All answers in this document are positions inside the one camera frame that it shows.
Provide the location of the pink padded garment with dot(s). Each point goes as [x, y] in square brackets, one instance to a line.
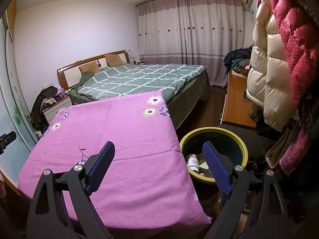
[296, 154]

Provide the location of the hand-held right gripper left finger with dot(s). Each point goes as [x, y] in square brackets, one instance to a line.
[101, 169]

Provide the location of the yellow-rimmed dark trash bin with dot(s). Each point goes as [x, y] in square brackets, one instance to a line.
[244, 151]

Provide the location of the green plaid duvet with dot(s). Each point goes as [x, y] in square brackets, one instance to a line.
[139, 79]

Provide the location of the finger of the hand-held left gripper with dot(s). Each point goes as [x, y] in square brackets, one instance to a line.
[8, 137]

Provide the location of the wooden bed with headboard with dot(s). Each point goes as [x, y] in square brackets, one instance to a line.
[69, 73]

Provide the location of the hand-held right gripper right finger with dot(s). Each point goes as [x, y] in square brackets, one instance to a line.
[216, 169]

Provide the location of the pink floral tablecloth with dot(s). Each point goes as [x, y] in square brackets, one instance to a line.
[137, 134]

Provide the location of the cream puffer jacket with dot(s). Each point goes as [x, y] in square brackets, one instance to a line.
[269, 79]

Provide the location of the pink and white curtain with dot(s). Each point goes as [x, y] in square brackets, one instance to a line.
[189, 37]

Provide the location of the white bottle with green label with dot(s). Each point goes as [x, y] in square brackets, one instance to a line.
[192, 163]

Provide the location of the dark jacket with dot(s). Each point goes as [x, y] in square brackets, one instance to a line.
[39, 109]

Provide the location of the beige bag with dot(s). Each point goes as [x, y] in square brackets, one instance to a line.
[279, 149]

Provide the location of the brown pillow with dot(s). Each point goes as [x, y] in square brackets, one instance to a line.
[116, 60]
[88, 67]

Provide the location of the wooden side desk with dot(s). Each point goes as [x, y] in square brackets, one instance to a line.
[236, 102]

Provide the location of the white wall socket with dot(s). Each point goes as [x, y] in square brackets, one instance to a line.
[47, 84]

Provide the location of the white wooden nightstand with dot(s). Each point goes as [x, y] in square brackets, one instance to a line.
[56, 110]

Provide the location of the pile of dark clothes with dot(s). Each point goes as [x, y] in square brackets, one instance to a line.
[236, 58]

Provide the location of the sliding door wardrobe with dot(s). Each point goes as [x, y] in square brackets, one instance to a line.
[10, 92]

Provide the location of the red dotted quilted jacket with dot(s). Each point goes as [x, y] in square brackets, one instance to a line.
[291, 42]

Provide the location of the nightstand clutter pile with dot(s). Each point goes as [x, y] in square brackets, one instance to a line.
[61, 94]

